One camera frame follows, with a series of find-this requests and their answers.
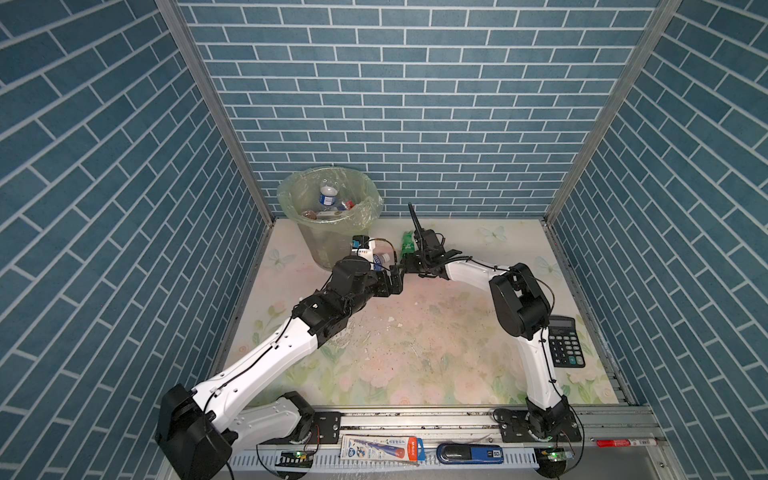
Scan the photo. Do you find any blue red label bottle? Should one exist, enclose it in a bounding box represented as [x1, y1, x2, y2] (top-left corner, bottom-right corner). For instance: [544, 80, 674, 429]
[336, 200, 355, 211]

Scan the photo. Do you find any green lined trash bin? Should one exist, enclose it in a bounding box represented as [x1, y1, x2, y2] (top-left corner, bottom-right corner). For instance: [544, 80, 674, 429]
[277, 167, 384, 270]

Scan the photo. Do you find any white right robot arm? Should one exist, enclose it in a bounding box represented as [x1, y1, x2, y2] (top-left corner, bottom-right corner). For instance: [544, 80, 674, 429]
[403, 204, 573, 440]

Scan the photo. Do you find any blue label water bottle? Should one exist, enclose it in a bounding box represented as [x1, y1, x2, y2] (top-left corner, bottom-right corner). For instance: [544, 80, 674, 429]
[319, 184, 338, 210]

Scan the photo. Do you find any black calculator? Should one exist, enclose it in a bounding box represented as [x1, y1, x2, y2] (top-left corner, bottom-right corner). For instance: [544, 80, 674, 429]
[548, 315, 585, 369]

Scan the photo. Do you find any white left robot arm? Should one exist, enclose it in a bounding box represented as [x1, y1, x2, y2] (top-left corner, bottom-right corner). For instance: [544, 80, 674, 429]
[155, 255, 404, 479]

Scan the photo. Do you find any small blue label bottle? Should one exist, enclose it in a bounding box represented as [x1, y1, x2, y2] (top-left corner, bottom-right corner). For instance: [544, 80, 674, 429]
[373, 252, 394, 271]

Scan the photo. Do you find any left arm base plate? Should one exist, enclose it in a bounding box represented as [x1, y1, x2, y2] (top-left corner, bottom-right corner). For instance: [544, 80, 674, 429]
[264, 411, 342, 445]

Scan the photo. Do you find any green plastic bottle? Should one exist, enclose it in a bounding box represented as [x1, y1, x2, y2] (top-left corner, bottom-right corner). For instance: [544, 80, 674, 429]
[401, 231, 417, 256]

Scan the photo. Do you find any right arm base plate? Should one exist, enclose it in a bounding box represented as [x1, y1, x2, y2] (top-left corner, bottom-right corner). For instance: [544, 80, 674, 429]
[491, 407, 583, 443]

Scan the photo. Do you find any blue black device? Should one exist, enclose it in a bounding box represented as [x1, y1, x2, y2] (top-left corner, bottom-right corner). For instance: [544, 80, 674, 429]
[436, 443, 504, 465]

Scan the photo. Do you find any red marker pen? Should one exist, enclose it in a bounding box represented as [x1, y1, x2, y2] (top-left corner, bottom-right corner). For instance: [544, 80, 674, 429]
[595, 438, 658, 448]

